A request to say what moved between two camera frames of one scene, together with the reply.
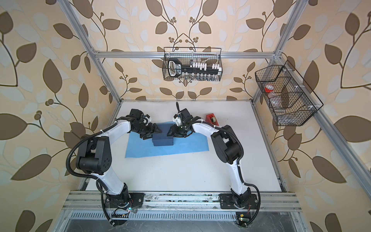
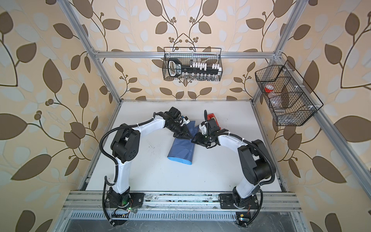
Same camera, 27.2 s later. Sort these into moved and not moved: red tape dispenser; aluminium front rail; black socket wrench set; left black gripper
Moved: left black gripper
Not moved: red tape dispenser; black socket wrench set; aluminium front rail
